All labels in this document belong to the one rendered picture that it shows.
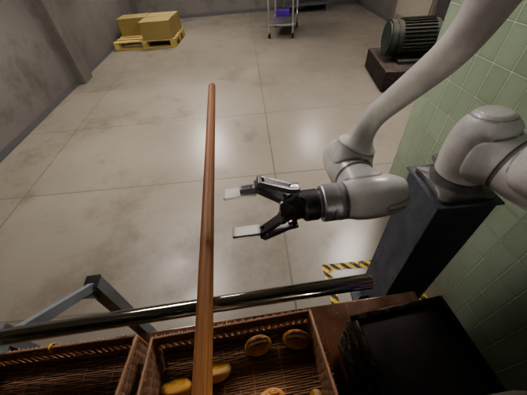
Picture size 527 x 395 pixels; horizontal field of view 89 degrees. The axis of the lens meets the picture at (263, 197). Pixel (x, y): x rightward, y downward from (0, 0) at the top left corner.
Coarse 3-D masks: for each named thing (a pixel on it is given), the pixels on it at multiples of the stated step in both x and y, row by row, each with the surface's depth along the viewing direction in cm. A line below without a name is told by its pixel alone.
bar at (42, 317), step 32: (96, 288) 79; (288, 288) 51; (320, 288) 51; (352, 288) 51; (32, 320) 57; (64, 320) 50; (96, 320) 49; (128, 320) 49; (160, 320) 50; (0, 352) 49
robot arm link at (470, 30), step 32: (480, 0) 40; (512, 0) 39; (448, 32) 45; (480, 32) 42; (416, 64) 51; (448, 64) 46; (384, 96) 59; (416, 96) 54; (352, 128) 69; (352, 160) 68
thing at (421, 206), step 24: (408, 168) 100; (432, 192) 90; (408, 216) 105; (432, 216) 90; (456, 216) 90; (480, 216) 91; (384, 240) 127; (408, 240) 106; (432, 240) 99; (456, 240) 101; (336, 264) 184; (360, 264) 183; (384, 264) 130; (408, 264) 111; (432, 264) 113; (384, 288) 132; (408, 288) 129
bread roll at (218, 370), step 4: (216, 364) 90; (220, 364) 90; (224, 364) 90; (228, 364) 90; (216, 368) 88; (220, 368) 88; (224, 368) 88; (228, 368) 89; (216, 372) 87; (220, 372) 88; (224, 372) 88; (228, 372) 89; (216, 376) 87; (220, 376) 87; (224, 376) 88; (216, 380) 88; (220, 380) 88
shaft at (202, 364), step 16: (208, 96) 108; (208, 112) 98; (208, 128) 89; (208, 144) 82; (208, 160) 77; (208, 176) 71; (208, 192) 67; (208, 208) 63; (208, 224) 60; (208, 240) 57; (208, 256) 54; (208, 272) 51; (208, 288) 49; (208, 304) 47; (208, 320) 45; (208, 336) 43; (208, 352) 42; (208, 368) 40; (192, 384) 39; (208, 384) 39
